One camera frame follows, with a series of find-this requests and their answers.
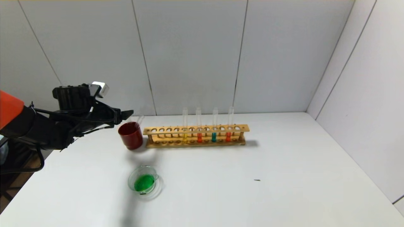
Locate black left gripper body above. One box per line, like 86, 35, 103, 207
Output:
91, 100, 122, 129

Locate wooden test tube rack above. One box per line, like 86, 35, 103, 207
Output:
143, 124, 250, 148

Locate test tube with orange pigment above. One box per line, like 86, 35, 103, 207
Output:
225, 107, 234, 143
196, 107, 203, 143

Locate test tube with teal pigment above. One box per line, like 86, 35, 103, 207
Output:
211, 107, 218, 143

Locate dark red cup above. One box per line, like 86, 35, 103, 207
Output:
118, 122, 144, 150

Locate clear glass beaker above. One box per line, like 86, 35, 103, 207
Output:
128, 165, 164, 201

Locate black metal stand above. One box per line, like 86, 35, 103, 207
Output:
0, 139, 40, 202

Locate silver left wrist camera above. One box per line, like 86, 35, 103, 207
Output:
89, 82, 110, 98

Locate thick black cable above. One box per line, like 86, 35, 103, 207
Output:
0, 147, 45, 174

